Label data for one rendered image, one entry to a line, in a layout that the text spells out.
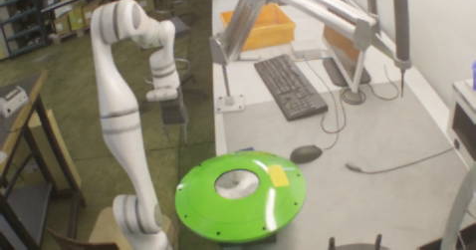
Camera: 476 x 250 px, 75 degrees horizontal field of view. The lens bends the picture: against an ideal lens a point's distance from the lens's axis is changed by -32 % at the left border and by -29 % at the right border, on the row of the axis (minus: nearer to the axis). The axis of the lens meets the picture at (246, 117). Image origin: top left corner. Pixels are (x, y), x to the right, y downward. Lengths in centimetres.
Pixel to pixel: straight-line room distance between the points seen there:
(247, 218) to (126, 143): 30
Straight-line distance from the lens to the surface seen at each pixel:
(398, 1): 84
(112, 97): 80
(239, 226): 90
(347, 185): 119
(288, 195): 95
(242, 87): 168
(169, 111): 122
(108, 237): 162
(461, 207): 53
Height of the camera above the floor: 174
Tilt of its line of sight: 34 degrees down
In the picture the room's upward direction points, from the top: 9 degrees counter-clockwise
